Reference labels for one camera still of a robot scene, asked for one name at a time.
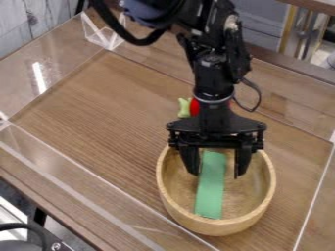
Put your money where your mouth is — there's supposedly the clear acrylic front panel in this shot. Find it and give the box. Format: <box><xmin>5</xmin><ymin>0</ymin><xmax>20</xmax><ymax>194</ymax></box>
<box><xmin>0</xmin><ymin>119</ymin><xmax>219</xmax><ymax>251</ymax></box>

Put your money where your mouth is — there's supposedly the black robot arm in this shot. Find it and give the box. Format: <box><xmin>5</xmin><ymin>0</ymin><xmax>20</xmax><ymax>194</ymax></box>
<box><xmin>123</xmin><ymin>0</ymin><xmax>267</xmax><ymax>176</ymax></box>

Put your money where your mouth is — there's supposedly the black table leg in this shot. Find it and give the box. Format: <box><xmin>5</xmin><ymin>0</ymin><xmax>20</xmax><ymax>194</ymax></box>
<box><xmin>33</xmin><ymin>207</ymin><xmax>47</xmax><ymax>226</ymax></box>

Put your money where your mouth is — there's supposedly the clear acrylic corner bracket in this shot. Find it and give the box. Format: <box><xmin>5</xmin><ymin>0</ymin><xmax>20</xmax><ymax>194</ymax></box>
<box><xmin>80</xmin><ymin>13</ymin><xmax>124</xmax><ymax>51</ymax></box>

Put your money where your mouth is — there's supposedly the red plush tomato toy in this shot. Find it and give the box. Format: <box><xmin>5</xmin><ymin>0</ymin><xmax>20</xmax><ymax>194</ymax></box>
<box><xmin>177</xmin><ymin>98</ymin><xmax>200</xmax><ymax>118</ymax></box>

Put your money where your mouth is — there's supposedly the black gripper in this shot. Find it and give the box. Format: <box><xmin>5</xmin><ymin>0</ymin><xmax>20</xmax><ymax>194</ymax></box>
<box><xmin>167</xmin><ymin>98</ymin><xmax>267</xmax><ymax>178</ymax></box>

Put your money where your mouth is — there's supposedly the gold metal chair frame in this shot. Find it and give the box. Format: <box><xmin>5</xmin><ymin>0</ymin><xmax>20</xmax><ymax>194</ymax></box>
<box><xmin>277</xmin><ymin>0</ymin><xmax>335</xmax><ymax>61</ymax></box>

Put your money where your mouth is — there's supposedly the brown wooden bowl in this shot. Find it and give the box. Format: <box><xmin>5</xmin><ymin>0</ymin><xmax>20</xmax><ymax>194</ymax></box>
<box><xmin>156</xmin><ymin>146</ymin><xmax>277</xmax><ymax>236</ymax></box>

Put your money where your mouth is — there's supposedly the green flat stick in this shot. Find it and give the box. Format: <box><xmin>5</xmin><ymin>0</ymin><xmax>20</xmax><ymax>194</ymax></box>
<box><xmin>193</xmin><ymin>151</ymin><xmax>227</xmax><ymax>220</ymax></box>

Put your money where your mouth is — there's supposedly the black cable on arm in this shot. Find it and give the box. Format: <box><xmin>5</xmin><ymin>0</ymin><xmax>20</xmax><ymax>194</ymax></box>
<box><xmin>233</xmin><ymin>77</ymin><xmax>263</xmax><ymax>113</ymax></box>

